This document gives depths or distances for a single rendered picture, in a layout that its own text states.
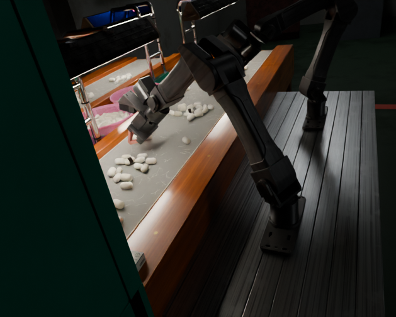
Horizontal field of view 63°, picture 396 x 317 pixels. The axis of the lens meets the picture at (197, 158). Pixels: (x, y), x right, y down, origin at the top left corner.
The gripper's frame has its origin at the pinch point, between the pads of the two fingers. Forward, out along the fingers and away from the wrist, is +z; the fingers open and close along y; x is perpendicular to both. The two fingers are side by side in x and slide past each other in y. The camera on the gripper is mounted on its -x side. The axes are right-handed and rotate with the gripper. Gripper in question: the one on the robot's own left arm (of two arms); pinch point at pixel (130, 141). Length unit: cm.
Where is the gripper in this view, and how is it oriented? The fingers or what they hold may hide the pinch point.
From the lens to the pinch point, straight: 111.0
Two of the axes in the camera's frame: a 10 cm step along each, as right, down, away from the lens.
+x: 7.1, 7.0, 1.2
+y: -3.7, 5.1, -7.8
